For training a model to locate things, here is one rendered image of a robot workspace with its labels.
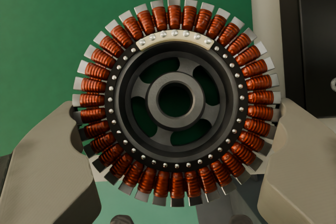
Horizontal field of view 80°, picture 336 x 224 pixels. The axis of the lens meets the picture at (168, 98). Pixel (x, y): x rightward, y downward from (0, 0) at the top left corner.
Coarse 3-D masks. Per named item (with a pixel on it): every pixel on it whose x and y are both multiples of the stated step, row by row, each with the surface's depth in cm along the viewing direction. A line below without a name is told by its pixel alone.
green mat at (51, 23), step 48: (0, 0) 15; (48, 0) 15; (96, 0) 15; (144, 0) 15; (240, 0) 14; (0, 48) 15; (48, 48) 15; (0, 96) 15; (48, 96) 14; (0, 144) 14
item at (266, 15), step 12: (252, 0) 15; (264, 0) 15; (276, 0) 15; (252, 12) 15; (264, 12) 15; (276, 12) 15; (264, 24) 15; (276, 24) 15; (264, 36) 15; (276, 36) 14; (276, 48) 14; (276, 60) 14; (276, 72) 14; (324, 120) 14; (96, 156) 15; (264, 156) 14; (108, 168) 14; (264, 168) 14; (96, 180) 15
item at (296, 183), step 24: (288, 120) 9; (312, 120) 9; (288, 144) 8; (312, 144) 8; (288, 168) 7; (312, 168) 7; (264, 192) 7; (288, 192) 6; (312, 192) 6; (264, 216) 7; (288, 216) 6; (312, 216) 5
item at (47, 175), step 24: (48, 120) 10; (72, 120) 10; (24, 144) 8; (48, 144) 8; (72, 144) 9; (24, 168) 7; (48, 168) 7; (72, 168) 7; (24, 192) 6; (48, 192) 6; (72, 192) 6; (96, 192) 7; (0, 216) 5; (24, 216) 5; (48, 216) 5; (72, 216) 6; (96, 216) 7
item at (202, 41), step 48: (192, 0) 11; (96, 48) 11; (144, 48) 11; (192, 48) 12; (240, 48) 11; (96, 96) 10; (144, 96) 13; (192, 96) 12; (240, 96) 11; (96, 144) 10; (144, 144) 12; (192, 144) 12; (240, 144) 10; (144, 192) 10; (192, 192) 10
